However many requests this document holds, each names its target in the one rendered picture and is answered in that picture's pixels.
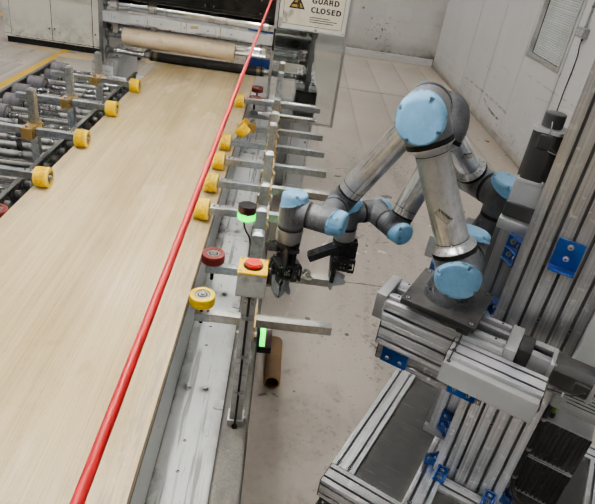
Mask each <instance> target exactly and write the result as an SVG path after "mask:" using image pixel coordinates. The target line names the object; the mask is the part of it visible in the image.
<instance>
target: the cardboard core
mask: <svg viewBox="0 0 595 504"><path fill-rule="evenodd" d="M281 356H282V340H281V338H279V337H277V336H272V343H271V352H270V354H267V353H266V357H265V369H264V381H263V384H264V386H265V387H266V388H269V389H275V388H278V387H279V385H280V377H281Z"/></svg>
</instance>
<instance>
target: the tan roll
mask: <svg viewBox="0 0 595 504"><path fill-rule="evenodd" d="M108 35H109V37H114V38H121V39H122V44H123V45H124V46H131V47H138V48H145V49H152V50H158V51H165V52H172V53H179V54H186V55H193V56H200V57H207V58H214V59H221V60H227V61H234V60H235V55H237V56H244V57H248V55H249V52H246V51H239V50H235V45H236V44H235V43H229V42H222V41H215V40H208V39H201V38H195V37H188V36H181V35H174V34H167V33H161V32H154V31H147V30H140V29H133V28H127V27H124V28H123V30H122V33H116V32H109V34H108ZM270 57H271V55H266V54H259V53H252V56H251V58H258V59H265V60H270Z"/></svg>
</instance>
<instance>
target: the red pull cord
mask: <svg viewBox="0 0 595 504"><path fill-rule="evenodd" d="M271 2H272V0H270V2H269V4H268V7H267V9H266V12H265V14H264V17H263V19H262V22H261V24H260V27H259V29H258V32H257V34H256V37H255V39H254V42H253V45H252V47H251V50H250V52H249V55H248V57H247V60H246V62H245V65H244V67H243V70H242V72H241V75H240V77H239V80H238V82H237V85H236V87H235V90H234V92H233V95H232V97H231V100H230V102H229V105H228V107H227V110H226V112H225V115H224V117H223V120H222V122H221V125H220V127H219V130H218V132H217V135H216V137H215V140H214V142H213V145H212V147H211V150H210V152H209V155H208V157H207V160H206V162H205V165H204V167H203V170H202V172H201V175H200V177H199V180H198V182H197V185H196V187H195V190H194V192H193V195H192V197H191V200H190V202H189V205H188V208H187V210H186V213H185V215H184V218H183V220H182V223H181V225H180V228H179V230H178V233H177V235H176V238H175V240H174V243H173V245H172V248H171V250H170V253H169V255H168V258H167V260H166V263H165V265H164V268H163V270H162V273H161V275H160V278H159V280H158V283H157V285H156V288H155V290H154V293H153V295H152V298H151V300H150V303H149V305H148V308H147V310H146V313H145V315H144V318H143V320H142V323H141V325H140V328H139V330H138V333H137V335H136V338H135V340H134V343H133V345H132V348H131V350H130V353H129V355H128V358H127V360H126V363H125V366H124V368H123V371H122V373H121V376H120V378H119V381H118V383H117V386H116V388H115V391H114V393H113V396H112V398H111V401H110V403H109V406H108V408H107V411H106V413H105V416H104V418H103V421H102V423H101V426H100V428H99V431H98V433H97V436H96V438H95V441H94V443H93V446H92V448H91V451H90V453H89V456H88V458H87V461H86V463H85V466H84V468H83V471H82V473H81V476H80V478H79V481H78V483H77V486H76V488H75V491H74V493H73V496H72V498H71V501H70V503H69V504H85V502H86V499H87V496H88V494H89V491H90V488H91V486H92V483H93V480H94V478H95V475H96V472H97V470H98V467H99V464H100V461H101V459H102V456H103V453H104V451H105V448H106V445H107V443H108V440H109V437H110V435H111V432H112V429H113V427H114V424H115V421H116V418H117V416H118V413H119V410H120V408H121V405H122V402H123V400H124V397H125V394H126V392H127V389H128V386H129V384H130V381H131V378H132V376H133V373H134V370H135V367H136V365H137V362H138V359H139V357H140V354H141V351H142V349H143V346H144V343H145V341H146V338H147V335H148V333H149V330H150V327H151V325H152V322H153V319H154V316H155V314H156V311H157V308H158V306H159V303H160V300H161V298H162V295H163V292H164V290H165V287H166V284H167V282H168V279H169V276H170V273H171V271H172V268H173V265H174V263H175V260H176V257H177V255H178V252H179V249H180V247H181V244H182V241H183V239H184V236H185V233H186V231H187V228H188V225H189V222H190V220H191V217H192V214H193V212H194V209H195V206H196V204H197V201H198V198H199V196H200V193H201V190H202V188H203V185H204V182H205V180H206V177H207V174H208V171H209V169H210V166H211V163H212V161H213V158H214V155H215V153H216V150H217V147H218V145H219V142H220V139H221V137H222V134H223V131H224V129H225V126H226V123H227V120H228V118H229V115H230V112H231V110H232V107H233V104H234V102H235V99H236V96H237V94H238V91H239V88H240V86H241V83H242V80H243V77H244V75H245V72H246V69H247V67H248V64H249V61H250V59H251V56H252V53H253V51H254V48H255V45H256V43H257V40H258V37H259V35H260V32H261V29H262V26H263V24H264V21H265V18H266V16H267V13H268V10H269V8H270V5H271Z"/></svg>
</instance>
